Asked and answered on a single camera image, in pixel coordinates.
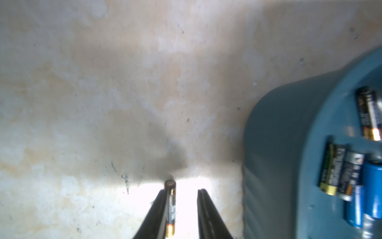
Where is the teal plastic storage box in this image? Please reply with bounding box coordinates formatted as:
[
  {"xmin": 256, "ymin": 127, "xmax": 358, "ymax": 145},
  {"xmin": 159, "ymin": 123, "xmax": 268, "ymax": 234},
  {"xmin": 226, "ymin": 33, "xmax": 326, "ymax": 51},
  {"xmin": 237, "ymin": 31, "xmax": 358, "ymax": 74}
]
[{"xmin": 243, "ymin": 48, "xmax": 382, "ymax": 239}]

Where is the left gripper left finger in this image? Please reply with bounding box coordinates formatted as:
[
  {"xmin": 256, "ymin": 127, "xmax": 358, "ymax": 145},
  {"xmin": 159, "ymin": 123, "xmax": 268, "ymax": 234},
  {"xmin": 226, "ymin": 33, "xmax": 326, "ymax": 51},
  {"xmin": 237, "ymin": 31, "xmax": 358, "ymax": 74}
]
[{"xmin": 133, "ymin": 189, "xmax": 169, "ymax": 239}]

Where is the grey black battery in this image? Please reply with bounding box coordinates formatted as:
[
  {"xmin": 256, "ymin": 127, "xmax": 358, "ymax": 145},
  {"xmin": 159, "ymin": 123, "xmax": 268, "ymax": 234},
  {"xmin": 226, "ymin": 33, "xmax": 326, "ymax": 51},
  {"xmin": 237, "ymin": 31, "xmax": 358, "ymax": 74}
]
[{"xmin": 337, "ymin": 151, "xmax": 365, "ymax": 201}]

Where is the black gold AAA battery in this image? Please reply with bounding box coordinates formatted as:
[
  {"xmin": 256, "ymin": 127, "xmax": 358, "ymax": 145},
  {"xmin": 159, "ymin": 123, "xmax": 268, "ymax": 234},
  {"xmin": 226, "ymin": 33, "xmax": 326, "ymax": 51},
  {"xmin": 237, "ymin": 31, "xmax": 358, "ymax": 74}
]
[{"xmin": 165, "ymin": 180, "xmax": 176, "ymax": 238}]

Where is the blue AAA battery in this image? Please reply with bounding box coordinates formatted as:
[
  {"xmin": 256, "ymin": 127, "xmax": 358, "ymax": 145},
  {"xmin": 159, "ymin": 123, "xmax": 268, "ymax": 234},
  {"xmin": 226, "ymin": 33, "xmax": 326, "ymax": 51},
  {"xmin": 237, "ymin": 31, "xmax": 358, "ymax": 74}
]
[{"xmin": 345, "ymin": 185, "xmax": 364, "ymax": 229}]

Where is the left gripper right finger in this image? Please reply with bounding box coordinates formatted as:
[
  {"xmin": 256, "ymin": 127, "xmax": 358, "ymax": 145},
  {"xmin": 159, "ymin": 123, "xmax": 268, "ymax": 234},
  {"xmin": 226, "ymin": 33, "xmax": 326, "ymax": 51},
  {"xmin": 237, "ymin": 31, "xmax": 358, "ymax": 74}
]
[{"xmin": 197, "ymin": 189, "xmax": 233, "ymax": 239}]

